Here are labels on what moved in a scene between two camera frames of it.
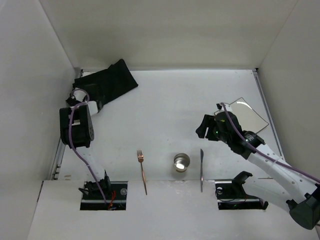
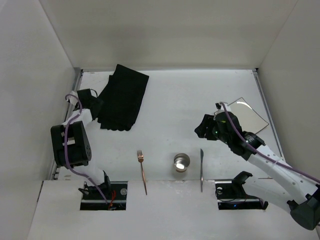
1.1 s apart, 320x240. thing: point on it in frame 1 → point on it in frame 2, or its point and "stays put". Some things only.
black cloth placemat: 107,84 → 122,97
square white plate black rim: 249,119 stays put
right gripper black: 208,125 stays put
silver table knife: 201,161 stays put
